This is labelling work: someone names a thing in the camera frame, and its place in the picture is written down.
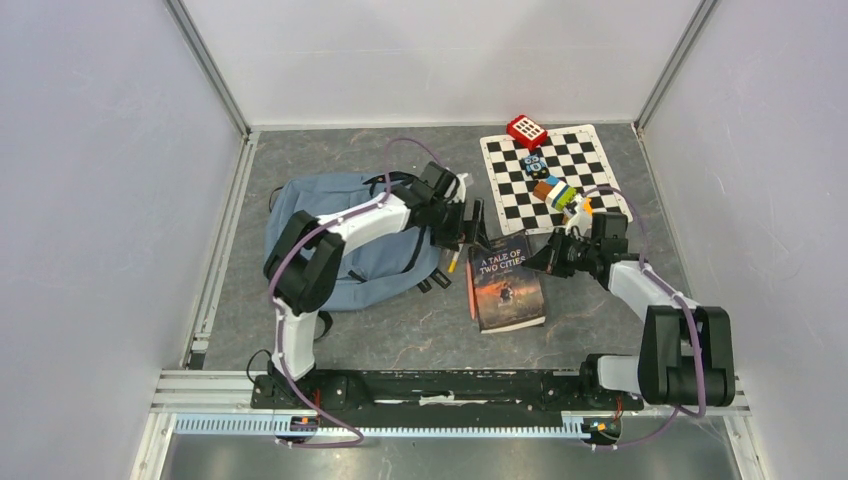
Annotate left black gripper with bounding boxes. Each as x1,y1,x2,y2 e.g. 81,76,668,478
425,196,489,252

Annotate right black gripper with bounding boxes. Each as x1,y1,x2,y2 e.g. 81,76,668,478
523,227,599,278

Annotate dark novel book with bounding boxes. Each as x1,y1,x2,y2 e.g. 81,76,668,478
468,231,546,334

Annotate blue student backpack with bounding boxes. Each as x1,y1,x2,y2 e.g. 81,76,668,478
263,170,452,342

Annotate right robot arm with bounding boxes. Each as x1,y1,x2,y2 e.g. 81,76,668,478
522,213,736,415

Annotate colourful block stack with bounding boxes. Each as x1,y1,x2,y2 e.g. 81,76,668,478
532,176,579,212

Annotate white yellow pen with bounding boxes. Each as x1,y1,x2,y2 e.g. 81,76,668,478
448,250,461,273

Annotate blue robot toy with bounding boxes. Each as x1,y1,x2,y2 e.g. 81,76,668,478
521,155,550,180

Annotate orange pencil lower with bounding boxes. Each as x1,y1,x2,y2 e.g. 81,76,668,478
465,261,478,323

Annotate checkered chess board mat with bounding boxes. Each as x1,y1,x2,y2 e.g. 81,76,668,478
479,124,619,235

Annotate red calculator toy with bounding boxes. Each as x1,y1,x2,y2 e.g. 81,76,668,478
506,114,548,151

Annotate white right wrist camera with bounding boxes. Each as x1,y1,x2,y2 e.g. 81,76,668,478
565,199,593,237

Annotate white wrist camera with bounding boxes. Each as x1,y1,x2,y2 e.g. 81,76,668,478
451,173,469,203
565,199,593,237

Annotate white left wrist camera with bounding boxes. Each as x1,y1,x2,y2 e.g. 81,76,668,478
451,173,469,203

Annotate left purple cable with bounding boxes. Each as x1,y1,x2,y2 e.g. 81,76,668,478
266,137,452,450

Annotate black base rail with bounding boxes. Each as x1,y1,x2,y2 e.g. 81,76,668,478
250,369,644,428

